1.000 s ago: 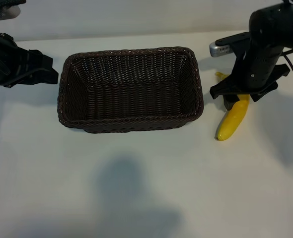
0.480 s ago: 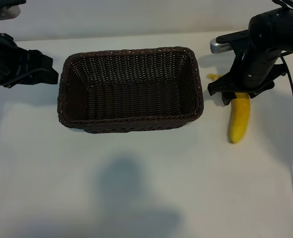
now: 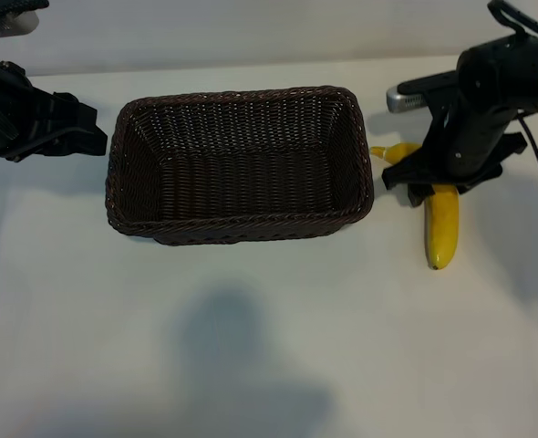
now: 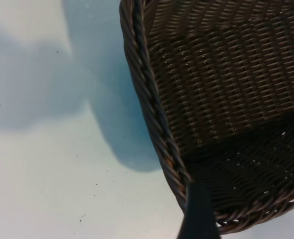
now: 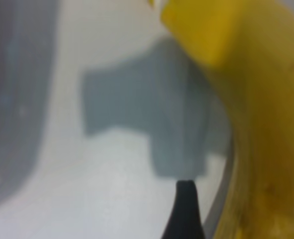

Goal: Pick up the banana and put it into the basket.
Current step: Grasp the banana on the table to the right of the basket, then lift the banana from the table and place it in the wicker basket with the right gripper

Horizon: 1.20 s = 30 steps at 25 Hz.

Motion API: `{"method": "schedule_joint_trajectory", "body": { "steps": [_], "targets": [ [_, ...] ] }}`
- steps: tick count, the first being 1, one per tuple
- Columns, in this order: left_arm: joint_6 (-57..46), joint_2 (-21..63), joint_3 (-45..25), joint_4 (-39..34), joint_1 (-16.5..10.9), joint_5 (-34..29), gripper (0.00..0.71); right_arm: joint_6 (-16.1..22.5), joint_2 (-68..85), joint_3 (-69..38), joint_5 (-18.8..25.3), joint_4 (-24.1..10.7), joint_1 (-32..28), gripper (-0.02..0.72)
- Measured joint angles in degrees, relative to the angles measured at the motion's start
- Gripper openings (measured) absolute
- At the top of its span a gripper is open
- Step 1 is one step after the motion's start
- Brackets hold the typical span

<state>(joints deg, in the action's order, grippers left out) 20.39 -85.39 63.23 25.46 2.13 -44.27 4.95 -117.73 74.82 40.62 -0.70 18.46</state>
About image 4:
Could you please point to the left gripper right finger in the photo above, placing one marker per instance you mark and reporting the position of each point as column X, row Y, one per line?
column 208, row 221

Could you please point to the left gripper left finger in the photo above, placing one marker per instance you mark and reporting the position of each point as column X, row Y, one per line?
column 190, row 219

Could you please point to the dark brown wicker basket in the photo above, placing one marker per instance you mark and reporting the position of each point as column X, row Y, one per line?
column 224, row 87

